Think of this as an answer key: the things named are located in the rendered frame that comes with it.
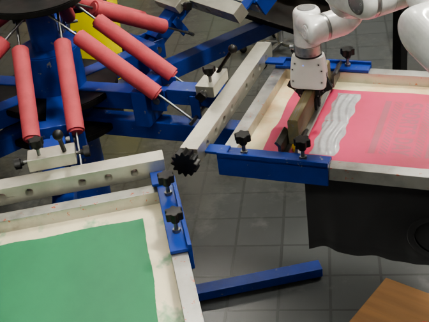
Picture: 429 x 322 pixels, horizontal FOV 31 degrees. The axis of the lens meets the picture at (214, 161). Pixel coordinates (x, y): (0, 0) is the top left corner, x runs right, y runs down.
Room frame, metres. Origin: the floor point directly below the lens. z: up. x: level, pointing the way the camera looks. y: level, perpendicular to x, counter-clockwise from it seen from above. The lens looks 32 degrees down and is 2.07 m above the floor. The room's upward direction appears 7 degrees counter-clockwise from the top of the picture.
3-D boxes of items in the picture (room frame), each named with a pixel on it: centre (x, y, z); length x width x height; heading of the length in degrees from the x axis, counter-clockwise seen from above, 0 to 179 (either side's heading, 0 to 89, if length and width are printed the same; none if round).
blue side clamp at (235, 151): (1.73, -0.15, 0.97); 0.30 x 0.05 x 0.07; 66
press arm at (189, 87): (2.12, 0.03, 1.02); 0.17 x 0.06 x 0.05; 66
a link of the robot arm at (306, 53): (1.98, -0.29, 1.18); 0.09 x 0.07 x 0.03; 66
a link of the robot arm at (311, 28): (1.94, -0.30, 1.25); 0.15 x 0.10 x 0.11; 23
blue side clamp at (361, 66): (2.24, -0.38, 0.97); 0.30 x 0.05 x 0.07; 66
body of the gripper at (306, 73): (1.98, -0.30, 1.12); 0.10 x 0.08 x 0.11; 66
